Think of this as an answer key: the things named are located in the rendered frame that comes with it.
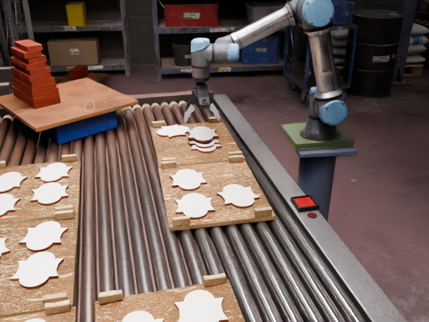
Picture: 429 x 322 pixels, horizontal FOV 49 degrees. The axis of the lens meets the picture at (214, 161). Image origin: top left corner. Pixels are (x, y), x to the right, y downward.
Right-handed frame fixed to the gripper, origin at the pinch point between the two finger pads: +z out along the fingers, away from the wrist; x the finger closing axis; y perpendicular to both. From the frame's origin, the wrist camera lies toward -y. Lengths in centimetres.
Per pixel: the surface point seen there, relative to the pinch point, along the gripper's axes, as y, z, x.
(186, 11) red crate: 403, 18, -30
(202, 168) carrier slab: -24.9, 8.5, 3.1
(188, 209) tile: -55, 8, 11
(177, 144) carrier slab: -1.7, 8.5, 10.8
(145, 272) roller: -81, 10, 26
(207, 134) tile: -1.9, 4.5, -2.2
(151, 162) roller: -14.0, 10.1, 22.4
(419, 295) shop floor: -11, 102, -115
